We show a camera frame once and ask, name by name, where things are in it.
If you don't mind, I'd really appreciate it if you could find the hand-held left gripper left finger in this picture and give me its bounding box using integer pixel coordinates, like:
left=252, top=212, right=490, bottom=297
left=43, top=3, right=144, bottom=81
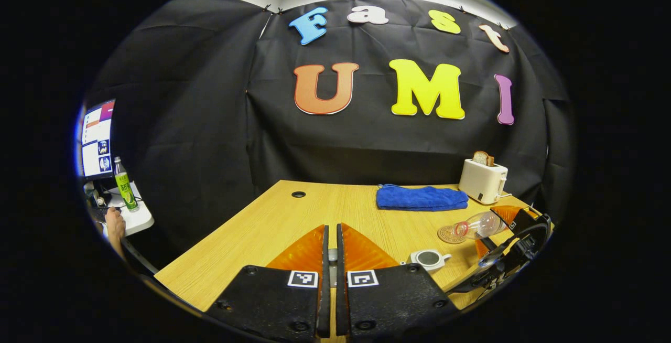
left=204, top=224, right=331, bottom=341

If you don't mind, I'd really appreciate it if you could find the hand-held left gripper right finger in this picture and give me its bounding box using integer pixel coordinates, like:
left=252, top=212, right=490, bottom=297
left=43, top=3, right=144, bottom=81
left=335, top=223, right=460, bottom=340

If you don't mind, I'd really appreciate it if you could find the clear plastic water bottle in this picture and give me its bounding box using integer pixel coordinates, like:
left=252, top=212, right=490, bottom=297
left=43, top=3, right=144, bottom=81
left=453, top=211, right=507, bottom=240

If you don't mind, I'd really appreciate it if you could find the round brown coaster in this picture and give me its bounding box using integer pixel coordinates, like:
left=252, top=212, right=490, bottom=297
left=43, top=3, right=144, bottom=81
left=438, top=226, right=468, bottom=244

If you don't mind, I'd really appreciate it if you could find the white teacup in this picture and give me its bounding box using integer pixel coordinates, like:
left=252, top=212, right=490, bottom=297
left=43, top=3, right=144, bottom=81
left=408, top=249, right=452, bottom=273

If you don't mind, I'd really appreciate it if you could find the green drink bottle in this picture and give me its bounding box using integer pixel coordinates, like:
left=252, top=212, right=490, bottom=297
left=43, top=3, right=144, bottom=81
left=114, top=156, right=140, bottom=213

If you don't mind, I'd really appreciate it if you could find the white toaster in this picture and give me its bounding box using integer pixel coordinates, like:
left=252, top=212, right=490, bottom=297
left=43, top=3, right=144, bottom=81
left=459, top=158, right=508, bottom=205

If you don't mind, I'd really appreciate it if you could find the blue towel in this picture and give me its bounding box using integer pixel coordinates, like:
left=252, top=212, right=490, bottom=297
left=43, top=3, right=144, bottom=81
left=376, top=184, right=469, bottom=211

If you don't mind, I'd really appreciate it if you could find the white side table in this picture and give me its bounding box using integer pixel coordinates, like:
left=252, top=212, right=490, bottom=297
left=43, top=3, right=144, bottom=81
left=102, top=180, right=155, bottom=237

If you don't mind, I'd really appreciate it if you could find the computer monitor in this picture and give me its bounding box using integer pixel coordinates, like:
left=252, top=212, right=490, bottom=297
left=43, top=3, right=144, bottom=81
left=79, top=99, right=116, bottom=179

